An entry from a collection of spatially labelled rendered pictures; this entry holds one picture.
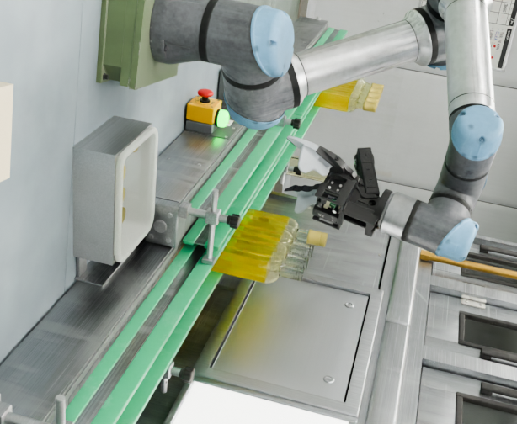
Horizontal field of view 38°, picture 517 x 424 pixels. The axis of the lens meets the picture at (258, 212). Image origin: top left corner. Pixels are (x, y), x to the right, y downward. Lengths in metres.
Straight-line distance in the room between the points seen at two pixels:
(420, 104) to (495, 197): 1.22
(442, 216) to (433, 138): 6.46
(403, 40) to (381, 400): 0.71
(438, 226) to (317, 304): 0.59
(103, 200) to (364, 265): 0.90
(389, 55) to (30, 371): 0.87
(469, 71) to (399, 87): 6.29
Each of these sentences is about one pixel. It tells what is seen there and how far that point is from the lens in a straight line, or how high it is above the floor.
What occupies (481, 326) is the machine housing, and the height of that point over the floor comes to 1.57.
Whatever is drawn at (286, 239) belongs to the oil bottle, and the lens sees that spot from 1.73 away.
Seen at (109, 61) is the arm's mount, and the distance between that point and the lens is 1.37.
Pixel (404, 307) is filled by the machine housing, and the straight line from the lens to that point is 1.86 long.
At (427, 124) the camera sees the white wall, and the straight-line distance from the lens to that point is 7.69.
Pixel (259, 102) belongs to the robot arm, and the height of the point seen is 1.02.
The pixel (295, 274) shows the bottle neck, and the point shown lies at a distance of 1.64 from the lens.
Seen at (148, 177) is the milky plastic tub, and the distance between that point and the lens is 1.49.
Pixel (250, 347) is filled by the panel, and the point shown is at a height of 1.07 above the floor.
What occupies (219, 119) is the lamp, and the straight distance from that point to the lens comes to 1.89.
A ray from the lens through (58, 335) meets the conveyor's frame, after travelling 1.34.
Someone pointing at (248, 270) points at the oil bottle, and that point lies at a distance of 1.64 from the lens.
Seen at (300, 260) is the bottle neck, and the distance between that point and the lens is 1.69.
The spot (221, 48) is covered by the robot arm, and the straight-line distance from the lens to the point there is 1.34.
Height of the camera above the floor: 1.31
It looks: 10 degrees down
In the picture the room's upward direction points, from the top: 102 degrees clockwise
